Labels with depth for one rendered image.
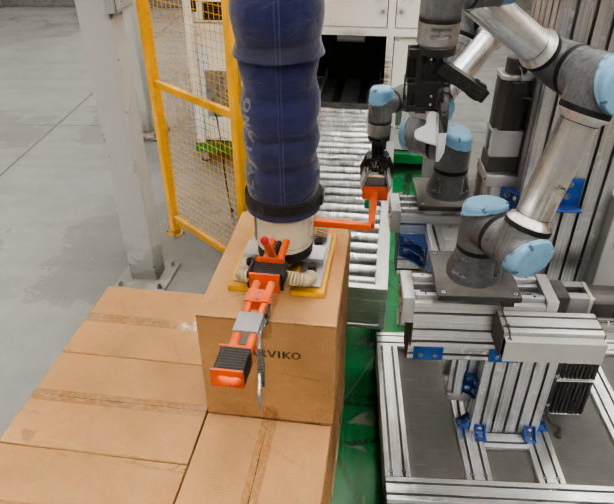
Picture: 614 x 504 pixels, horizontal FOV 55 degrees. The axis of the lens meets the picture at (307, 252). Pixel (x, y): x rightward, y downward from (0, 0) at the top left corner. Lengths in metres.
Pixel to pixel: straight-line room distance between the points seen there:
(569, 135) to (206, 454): 1.30
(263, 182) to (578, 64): 0.81
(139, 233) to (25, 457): 1.64
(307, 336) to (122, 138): 1.75
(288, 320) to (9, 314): 2.16
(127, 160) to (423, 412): 1.87
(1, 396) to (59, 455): 1.13
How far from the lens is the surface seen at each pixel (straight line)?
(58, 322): 3.37
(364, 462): 2.50
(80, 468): 1.92
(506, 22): 1.37
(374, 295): 2.34
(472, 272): 1.63
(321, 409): 1.85
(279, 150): 1.56
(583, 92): 1.42
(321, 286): 1.72
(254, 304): 1.50
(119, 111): 3.04
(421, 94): 1.16
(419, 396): 2.47
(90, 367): 2.21
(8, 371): 3.17
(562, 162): 1.45
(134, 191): 3.20
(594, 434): 2.55
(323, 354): 1.69
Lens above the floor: 1.99
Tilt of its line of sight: 33 degrees down
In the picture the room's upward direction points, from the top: straight up
